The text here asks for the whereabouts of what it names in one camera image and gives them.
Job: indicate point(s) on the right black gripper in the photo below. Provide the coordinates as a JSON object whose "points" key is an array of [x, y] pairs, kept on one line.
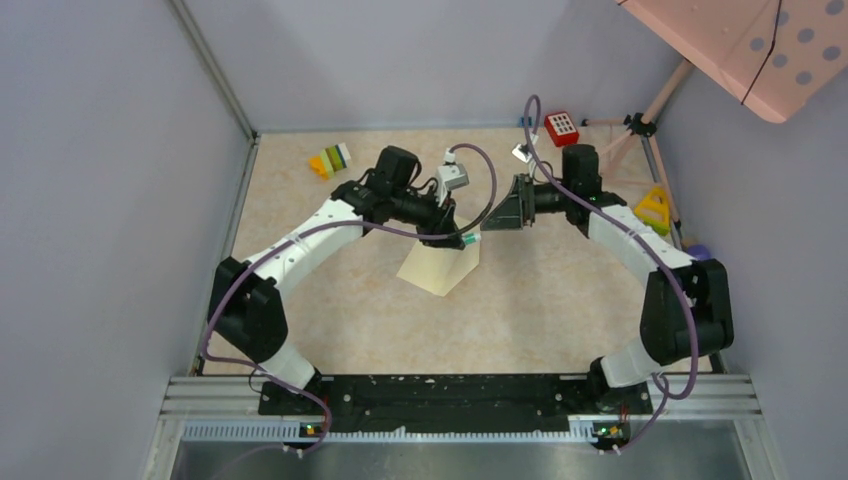
{"points": [[517, 210]]}

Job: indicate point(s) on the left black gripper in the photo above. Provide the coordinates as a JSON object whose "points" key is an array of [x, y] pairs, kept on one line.
{"points": [[441, 219]]}

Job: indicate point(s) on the white glue stick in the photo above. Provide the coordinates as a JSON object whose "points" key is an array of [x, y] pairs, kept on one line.
{"points": [[471, 238]]}

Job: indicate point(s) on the pale yellow envelope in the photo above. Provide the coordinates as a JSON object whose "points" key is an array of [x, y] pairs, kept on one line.
{"points": [[438, 271]]}

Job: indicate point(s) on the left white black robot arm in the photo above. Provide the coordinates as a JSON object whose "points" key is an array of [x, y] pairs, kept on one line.
{"points": [[247, 303]]}

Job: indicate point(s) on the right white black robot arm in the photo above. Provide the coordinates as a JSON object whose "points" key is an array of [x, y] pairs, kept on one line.
{"points": [[686, 311]]}

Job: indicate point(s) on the red toy block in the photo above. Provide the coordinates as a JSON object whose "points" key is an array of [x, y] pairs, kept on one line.
{"points": [[561, 129]]}

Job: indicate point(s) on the yellow triangular toy block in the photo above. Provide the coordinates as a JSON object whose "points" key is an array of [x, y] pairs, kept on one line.
{"points": [[654, 207]]}

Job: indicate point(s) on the green toy brick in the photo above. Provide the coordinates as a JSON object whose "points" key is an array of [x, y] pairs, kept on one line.
{"points": [[660, 229]]}

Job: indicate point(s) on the stacked colourful toy bricks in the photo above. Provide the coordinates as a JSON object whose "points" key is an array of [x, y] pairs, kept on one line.
{"points": [[330, 161]]}

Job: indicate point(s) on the pink wooden tripod stand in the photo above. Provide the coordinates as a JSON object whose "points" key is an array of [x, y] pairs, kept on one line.
{"points": [[642, 127]]}

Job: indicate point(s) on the purple flashlight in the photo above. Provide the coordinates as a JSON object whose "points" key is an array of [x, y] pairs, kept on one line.
{"points": [[699, 251]]}

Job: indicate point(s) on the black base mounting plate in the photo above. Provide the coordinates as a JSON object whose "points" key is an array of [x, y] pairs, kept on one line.
{"points": [[471, 403]]}

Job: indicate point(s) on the pink dotted board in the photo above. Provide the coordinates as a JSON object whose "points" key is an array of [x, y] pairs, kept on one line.
{"points": [[771, 56]]}

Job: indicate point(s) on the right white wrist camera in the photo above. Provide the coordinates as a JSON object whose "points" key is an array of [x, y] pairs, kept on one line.
{"points": [[524, 152]]}

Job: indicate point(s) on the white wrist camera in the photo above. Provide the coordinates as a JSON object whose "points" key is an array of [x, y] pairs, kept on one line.
{"points": [[450, 176], [524, 152]]}

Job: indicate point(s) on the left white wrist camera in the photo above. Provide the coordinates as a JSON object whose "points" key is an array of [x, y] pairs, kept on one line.
{"points": [[450, 176]]}

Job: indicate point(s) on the aluminium frame rail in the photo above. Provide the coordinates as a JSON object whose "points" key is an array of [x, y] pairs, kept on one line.
{"points": [[209, 63]]}

